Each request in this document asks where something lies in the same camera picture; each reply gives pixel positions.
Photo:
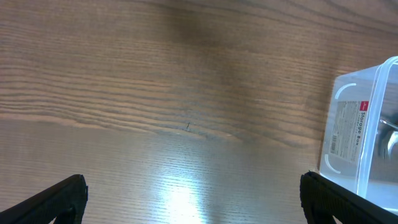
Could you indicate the clear plastic container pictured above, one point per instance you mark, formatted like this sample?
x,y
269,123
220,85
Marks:
x,y
359,152

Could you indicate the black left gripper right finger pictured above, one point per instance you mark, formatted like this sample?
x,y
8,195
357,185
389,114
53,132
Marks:
x,y
325,202

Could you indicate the screwdriver yellow collar black handle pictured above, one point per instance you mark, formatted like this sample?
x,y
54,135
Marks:
x,y
390,124

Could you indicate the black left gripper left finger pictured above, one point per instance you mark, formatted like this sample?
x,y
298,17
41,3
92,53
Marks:
x,y
63,202

